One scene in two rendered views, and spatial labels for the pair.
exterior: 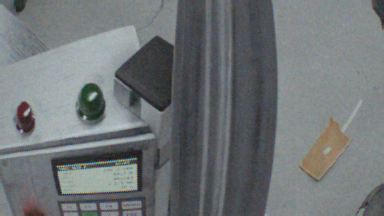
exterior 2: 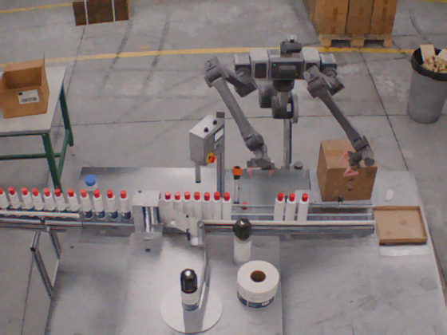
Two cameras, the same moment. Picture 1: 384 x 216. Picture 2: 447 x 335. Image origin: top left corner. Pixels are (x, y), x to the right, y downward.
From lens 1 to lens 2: 250 cm
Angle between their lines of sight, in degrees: 24
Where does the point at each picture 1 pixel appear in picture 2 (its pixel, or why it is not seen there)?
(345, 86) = (189, 163)
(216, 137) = (237, 111)
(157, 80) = (221, 115)
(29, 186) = (209, 143)
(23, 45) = (130, 171)
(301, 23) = (160, 156)
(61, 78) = (206, 123)
